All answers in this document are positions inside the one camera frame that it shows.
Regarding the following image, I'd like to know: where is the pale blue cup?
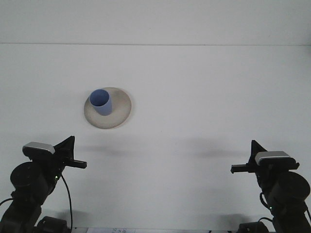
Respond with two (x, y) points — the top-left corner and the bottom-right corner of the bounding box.
(89, 89), (113, 117)

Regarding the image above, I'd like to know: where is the pale round plate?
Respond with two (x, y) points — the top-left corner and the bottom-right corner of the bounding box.
(84, 86), (133, 130)

